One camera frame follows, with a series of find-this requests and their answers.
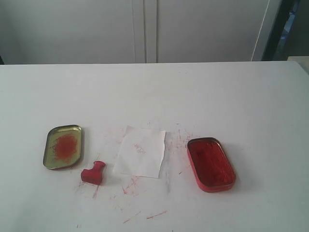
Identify red stamp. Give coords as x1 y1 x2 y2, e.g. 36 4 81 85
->
81 161 106 185

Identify neighbouring beige table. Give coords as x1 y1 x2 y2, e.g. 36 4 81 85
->
288 56 309 72

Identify white paper sheet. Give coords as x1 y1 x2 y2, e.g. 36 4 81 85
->
113 126 166 178

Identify gold tin lid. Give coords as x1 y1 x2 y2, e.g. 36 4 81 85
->
42 125 83 170

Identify red rectangular tin tray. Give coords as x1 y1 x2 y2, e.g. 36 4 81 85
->
187 137 236 193

